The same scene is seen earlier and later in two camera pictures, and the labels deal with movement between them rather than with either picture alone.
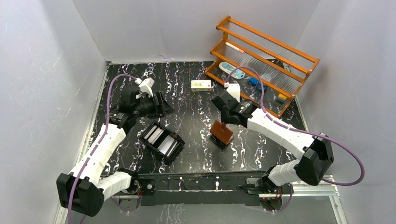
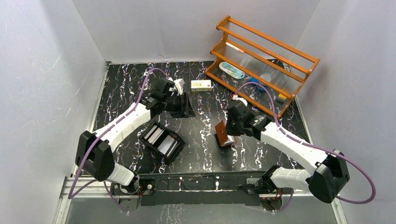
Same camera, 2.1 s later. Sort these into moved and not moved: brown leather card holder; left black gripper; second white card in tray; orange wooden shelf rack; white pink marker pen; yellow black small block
Moved: left black gripper; brown leather card holder
Not moved: white pink marker pen; yellow black small block; second white card in tray; orange wooden shelf rack
